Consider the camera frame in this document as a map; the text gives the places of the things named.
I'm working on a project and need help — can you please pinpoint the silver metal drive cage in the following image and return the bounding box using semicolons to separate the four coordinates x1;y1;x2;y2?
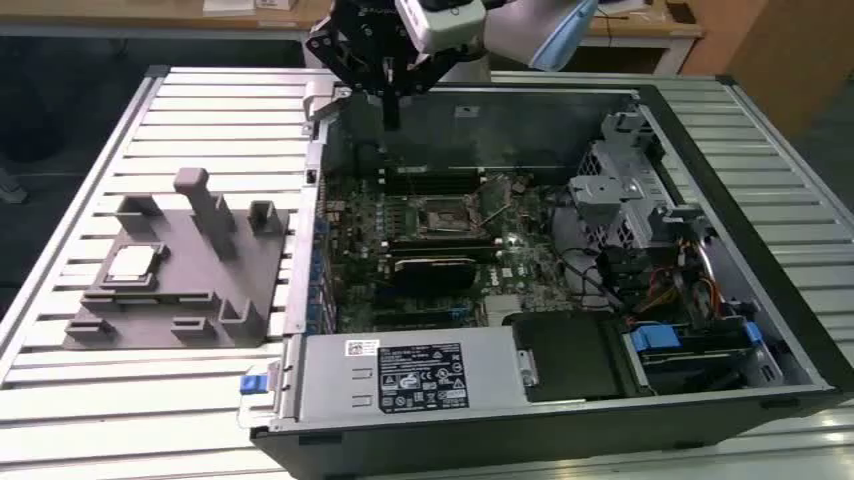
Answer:
566;112;710;251

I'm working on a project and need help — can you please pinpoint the blue case latch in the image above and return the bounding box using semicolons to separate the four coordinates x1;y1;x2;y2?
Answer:
237;362;281;401

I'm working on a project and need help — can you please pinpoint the CPU socket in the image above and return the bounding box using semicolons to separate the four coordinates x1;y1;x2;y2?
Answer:
413;195;485;237

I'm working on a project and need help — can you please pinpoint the wooden desk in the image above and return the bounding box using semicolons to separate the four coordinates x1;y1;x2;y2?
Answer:
0;0;708;76

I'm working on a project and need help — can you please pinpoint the blue disk carrier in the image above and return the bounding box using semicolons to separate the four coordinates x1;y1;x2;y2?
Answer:
626;323;686;360

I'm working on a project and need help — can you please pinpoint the silver power supply unit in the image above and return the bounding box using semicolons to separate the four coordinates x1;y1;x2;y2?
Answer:
269;332;540;431

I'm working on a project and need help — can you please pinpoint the green motherboard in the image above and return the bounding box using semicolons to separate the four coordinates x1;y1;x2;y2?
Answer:
311;168;619;337

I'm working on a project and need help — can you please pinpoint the silver CPU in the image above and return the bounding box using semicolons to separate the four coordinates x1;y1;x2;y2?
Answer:
105;244;161;281

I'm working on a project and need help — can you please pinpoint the black wire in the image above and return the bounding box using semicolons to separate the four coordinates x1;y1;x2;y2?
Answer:
556;239;626;314

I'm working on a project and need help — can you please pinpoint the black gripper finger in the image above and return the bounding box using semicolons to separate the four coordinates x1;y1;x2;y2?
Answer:
304;22;393;132
391;47;468;132

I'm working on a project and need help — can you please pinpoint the grey parts rack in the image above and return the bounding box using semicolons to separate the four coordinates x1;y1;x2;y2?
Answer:
61;167;300;351

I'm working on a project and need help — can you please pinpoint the grey case release latch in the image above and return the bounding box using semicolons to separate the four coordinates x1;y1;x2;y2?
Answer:
300;79;349;124

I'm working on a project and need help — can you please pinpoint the black plastic shroud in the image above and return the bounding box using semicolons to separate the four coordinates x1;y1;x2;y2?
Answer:
509;312;647;404

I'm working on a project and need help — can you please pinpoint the coloured power wire bundle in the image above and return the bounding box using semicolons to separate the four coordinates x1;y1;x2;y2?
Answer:
626;264;727;321

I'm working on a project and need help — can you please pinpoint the grey stand foot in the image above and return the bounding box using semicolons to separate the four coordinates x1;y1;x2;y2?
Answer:
0;167;29;204

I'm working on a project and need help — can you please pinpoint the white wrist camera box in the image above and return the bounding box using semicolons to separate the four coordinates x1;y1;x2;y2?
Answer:
392;0;488;54

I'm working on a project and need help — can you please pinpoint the silver chipset heat sink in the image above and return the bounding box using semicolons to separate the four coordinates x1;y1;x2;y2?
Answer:
484;294;523;317

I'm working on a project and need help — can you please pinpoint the black open PC case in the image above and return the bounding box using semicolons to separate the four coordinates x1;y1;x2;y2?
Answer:
236;74;854;480

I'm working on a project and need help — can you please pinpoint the black expansion card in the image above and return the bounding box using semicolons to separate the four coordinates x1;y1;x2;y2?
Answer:
389;257;479;292

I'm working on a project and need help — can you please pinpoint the wooden cabinet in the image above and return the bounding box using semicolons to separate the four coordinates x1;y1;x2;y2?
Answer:
683;0;854;141

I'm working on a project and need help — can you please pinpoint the black expansion slot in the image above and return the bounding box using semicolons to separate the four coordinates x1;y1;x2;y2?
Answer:
371;310;469;327

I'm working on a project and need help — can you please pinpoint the metal socket cover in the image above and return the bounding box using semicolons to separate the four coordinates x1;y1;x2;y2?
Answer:
473;174;520;226

